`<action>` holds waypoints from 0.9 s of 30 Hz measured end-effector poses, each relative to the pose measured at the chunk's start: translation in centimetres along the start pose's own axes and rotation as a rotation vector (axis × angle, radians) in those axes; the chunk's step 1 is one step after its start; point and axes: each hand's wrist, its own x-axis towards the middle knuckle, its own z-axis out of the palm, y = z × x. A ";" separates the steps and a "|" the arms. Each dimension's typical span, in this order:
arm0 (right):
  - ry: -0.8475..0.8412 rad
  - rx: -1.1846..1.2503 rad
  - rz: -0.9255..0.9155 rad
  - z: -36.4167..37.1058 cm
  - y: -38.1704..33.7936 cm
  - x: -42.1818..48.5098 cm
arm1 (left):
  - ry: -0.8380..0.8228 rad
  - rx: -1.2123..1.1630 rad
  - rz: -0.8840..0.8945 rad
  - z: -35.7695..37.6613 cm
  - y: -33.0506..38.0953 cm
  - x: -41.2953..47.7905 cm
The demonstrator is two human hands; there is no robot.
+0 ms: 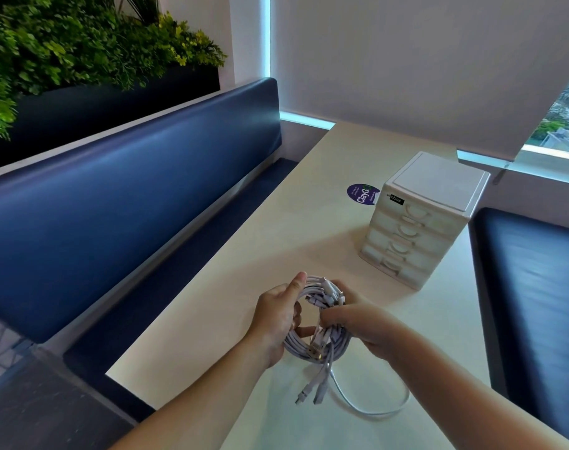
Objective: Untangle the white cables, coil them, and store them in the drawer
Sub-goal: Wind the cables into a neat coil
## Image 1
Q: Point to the person's left hand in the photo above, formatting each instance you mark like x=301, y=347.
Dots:
x=270, y=318

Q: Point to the person's right hand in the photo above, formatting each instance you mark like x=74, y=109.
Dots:
x=373, y=328

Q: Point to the white mini drawer cabinet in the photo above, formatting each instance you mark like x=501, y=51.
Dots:
x=439, y=180

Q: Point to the person's right forearm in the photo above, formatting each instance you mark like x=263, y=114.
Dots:
x=467, y=403

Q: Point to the person's left forearm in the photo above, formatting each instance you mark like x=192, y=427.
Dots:
x=195, y=403

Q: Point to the black planter box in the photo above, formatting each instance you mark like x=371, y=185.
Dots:
x=101, y=112

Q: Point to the white table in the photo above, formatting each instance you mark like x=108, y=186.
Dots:
x=289, y=229

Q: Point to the round purple sticker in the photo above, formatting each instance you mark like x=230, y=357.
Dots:
x=363, y=194

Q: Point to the blue padded bench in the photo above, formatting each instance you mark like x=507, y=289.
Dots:
x=537, y=299
x=101, y=215

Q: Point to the white roller blind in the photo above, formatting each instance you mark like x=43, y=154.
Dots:
x=406, y=60

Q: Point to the glass window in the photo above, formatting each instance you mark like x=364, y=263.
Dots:
x=563, y=126

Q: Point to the green leafy plants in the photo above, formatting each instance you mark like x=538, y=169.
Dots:
x=54, y=46

